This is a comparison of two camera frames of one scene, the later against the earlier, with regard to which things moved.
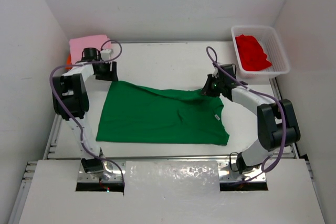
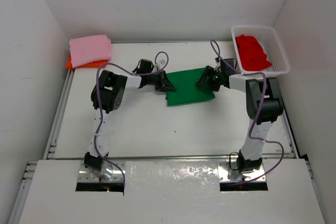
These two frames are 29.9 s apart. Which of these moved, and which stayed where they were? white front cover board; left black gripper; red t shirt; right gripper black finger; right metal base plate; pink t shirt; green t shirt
Moved: green t shirt; right gripper black finger; left black gripper
Stayed: white front cover board; pink t shirt; right metal base plate; red t shirt
